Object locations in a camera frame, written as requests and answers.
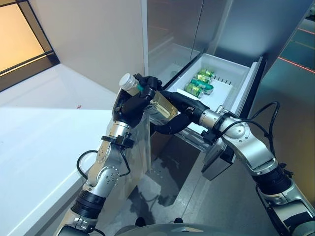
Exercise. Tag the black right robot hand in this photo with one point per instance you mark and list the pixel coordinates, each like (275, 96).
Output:
(189, 105)

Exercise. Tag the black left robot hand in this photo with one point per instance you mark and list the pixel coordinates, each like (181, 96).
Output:
(129, 109)

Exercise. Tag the clear bottle with yellow drink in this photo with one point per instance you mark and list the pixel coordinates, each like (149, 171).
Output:
(165, 105)

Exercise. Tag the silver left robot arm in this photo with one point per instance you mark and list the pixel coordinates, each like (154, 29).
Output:
(105, 172)

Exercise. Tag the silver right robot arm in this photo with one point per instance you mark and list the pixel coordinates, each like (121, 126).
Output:
(253, 142)

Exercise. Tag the white open fridge drawer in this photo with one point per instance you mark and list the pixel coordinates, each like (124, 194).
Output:
(221, 93)

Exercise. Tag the stainless steel fridge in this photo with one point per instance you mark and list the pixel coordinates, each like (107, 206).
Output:
(221, 29)

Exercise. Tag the green drink can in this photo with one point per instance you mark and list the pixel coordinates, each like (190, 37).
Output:
(206, 73)
(193, 89)
(203, 84)

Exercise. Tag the white tall cabinet panel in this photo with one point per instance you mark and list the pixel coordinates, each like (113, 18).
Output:
(98, 49)

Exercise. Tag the grey robot body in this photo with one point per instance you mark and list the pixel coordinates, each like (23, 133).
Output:
(160, 229)

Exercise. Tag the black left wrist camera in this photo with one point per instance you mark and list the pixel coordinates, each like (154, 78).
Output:
(123, 142)

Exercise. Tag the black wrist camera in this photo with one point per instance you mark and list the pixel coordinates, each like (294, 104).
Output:
(211, 137)
(123, 142)

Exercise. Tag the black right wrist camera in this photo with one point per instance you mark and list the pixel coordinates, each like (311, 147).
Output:
(211, 137)

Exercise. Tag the orange lit window, dark frame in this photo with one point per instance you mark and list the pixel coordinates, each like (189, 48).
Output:
(17, 37)

